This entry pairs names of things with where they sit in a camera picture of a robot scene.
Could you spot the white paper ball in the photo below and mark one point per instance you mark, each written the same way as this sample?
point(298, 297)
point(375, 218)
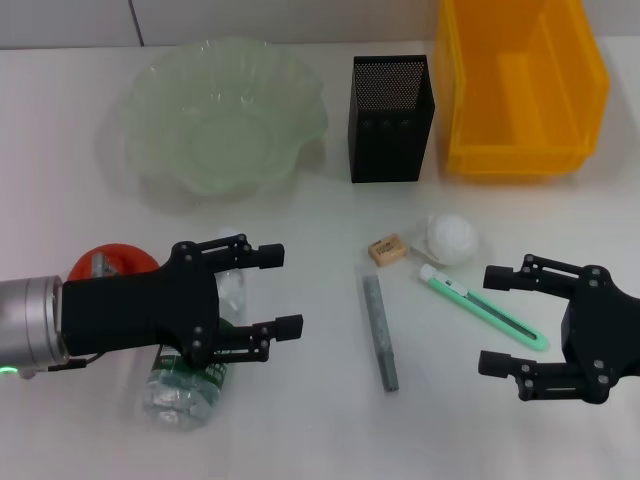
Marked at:
point(452, 237)

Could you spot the green glass fruit plate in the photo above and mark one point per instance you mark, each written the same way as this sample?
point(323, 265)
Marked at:
point(225, 135)

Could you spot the green utility knife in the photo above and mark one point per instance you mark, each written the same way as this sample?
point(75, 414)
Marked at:
point(480, 304)

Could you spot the grey marker pen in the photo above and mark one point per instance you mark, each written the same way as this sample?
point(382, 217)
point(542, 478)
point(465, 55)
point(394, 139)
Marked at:
point(379, 330)

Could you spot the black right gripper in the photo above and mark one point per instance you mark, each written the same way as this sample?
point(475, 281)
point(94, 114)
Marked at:
point(605, 335)

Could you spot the beige eraser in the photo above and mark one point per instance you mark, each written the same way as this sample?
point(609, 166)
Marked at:
point(387, 251)

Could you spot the red-orange fruit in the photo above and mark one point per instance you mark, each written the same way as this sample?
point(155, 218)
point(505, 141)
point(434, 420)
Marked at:
point(132, 256)

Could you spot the yellow plastic bin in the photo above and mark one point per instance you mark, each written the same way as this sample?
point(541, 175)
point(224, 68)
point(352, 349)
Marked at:
point(520, 150)

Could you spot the black mesh pen holder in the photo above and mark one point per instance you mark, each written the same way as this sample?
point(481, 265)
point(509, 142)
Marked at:
point(385, 145)

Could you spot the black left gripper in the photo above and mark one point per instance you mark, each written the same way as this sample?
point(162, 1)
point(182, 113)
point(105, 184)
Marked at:
point(135, 310)

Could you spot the green label water bottle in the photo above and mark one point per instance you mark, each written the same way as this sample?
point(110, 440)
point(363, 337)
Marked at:
point(175, 395)

